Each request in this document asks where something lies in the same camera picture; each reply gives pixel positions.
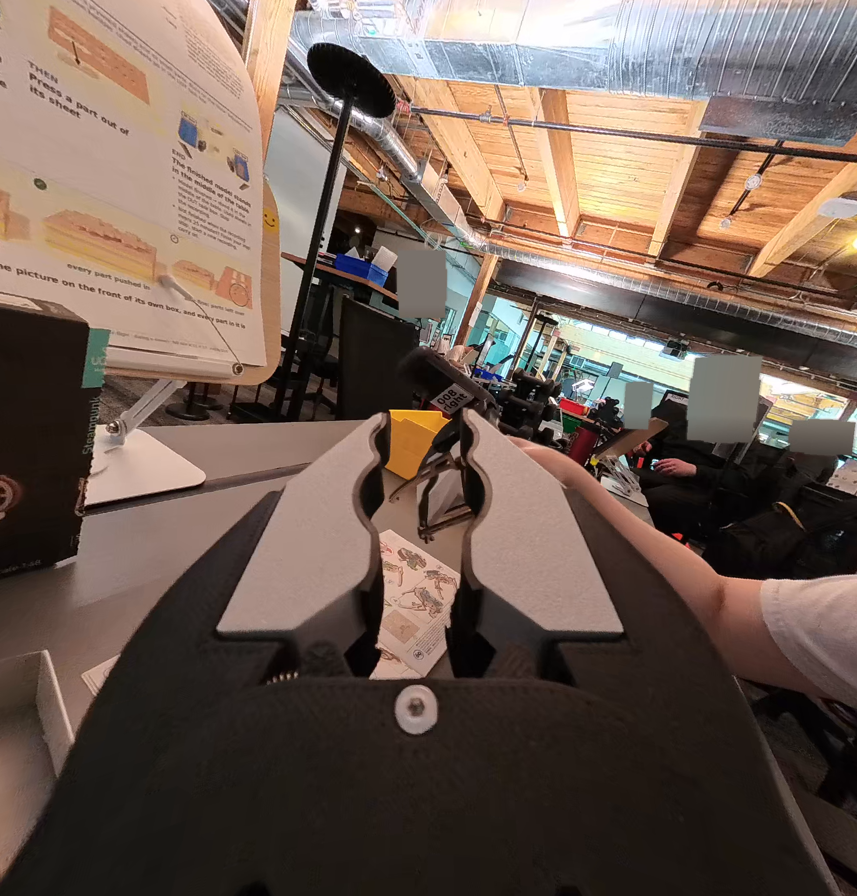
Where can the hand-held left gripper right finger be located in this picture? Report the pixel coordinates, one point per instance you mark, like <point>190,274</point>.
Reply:
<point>540,546</point>

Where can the black model kit box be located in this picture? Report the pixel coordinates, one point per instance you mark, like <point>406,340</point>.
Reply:
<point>29,420</point>

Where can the white document stand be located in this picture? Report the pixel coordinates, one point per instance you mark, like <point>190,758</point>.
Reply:
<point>148,469</point>

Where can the silver air duct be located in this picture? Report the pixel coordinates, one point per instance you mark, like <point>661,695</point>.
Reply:
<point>680,42</point>

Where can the black backpack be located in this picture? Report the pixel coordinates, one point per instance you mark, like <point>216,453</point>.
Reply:
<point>785,532</point>

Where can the blue bin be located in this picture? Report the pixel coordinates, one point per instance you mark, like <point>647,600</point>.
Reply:
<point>362,269</point>

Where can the wooden model assembly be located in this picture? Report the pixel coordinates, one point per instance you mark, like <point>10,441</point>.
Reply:
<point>422,518</point>

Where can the white ceiling sensor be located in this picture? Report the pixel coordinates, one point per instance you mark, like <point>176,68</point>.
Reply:
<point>841,207</point>

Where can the black floor lamp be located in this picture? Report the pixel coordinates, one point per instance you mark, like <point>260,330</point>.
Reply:
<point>351,77</point>

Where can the background document stand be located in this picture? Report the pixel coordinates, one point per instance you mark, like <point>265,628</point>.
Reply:
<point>631,448</point>

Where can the printed instruction sheet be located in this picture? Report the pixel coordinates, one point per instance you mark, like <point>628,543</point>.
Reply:
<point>120,210</point>

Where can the black office chair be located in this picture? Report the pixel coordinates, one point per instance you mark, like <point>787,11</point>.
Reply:
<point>379,364</point>

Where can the white cardboard tray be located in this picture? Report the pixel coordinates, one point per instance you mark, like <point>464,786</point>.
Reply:
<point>15,714</point>

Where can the white card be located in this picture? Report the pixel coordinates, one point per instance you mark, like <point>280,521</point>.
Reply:
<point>99,675</point>

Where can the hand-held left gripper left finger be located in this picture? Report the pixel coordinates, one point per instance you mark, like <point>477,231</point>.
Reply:
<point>302,546</point>

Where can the yellow plastic bin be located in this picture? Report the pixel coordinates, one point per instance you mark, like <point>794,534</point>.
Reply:
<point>411,441</point>

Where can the person's right forearm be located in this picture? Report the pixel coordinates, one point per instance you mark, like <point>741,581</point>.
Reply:
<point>645,546</point>

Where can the black ceiling pipe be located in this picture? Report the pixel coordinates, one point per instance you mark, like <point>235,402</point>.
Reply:
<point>610,129</point>

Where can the dark red bottle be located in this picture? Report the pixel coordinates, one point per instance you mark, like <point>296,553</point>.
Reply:
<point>586,444</point>

